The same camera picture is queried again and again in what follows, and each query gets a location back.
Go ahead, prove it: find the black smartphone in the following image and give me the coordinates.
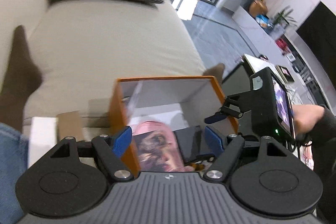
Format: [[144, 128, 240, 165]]
[[173, 126, 214, 164]]

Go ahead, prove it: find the pink fabric pouch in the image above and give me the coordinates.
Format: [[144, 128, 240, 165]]
[[133, 120, 195, 172]]

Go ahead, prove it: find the small brown cardboard box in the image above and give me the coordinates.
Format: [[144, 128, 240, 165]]
[[57, 111, 84, 141]]

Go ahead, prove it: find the white box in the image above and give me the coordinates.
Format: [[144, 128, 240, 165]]
[[27, 117, 58, 168]]

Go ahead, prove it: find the person's right hand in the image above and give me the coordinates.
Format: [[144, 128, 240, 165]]
[[292, 105, 325, 135]]

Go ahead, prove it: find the dark coffee table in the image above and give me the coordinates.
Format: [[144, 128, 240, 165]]
[[221, 53, 297, 104]]

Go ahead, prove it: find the orange storage box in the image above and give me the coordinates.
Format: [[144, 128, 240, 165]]
[[108, 75, 240, 177]]

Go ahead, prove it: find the right brown sock foot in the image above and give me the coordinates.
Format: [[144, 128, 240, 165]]
[[202, 63, 226, 84]]

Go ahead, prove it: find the brown sock foot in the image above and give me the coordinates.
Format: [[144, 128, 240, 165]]
[[202, 63, 226, 84], [1, 25, 43, 132]]

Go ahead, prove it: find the black television screen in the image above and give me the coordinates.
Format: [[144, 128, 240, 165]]
[[296, 1, 336, 88]]

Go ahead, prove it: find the potted green plant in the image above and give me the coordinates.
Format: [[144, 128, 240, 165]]
[[272, 5, 297, 30]]

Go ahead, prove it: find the left blue jeans leg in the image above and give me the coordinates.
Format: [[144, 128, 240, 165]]
[[0, 124, 29, 223]]

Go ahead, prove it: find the beige fabric sofa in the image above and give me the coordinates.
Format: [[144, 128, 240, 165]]
[[1, 0, 205, 130]]

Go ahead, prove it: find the bronze bust figurine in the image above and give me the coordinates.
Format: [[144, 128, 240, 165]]
[[248, 0, 268, 18]]

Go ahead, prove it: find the left brown sock foot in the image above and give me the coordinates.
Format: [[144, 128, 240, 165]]
[[1, 25, 43, 132]]

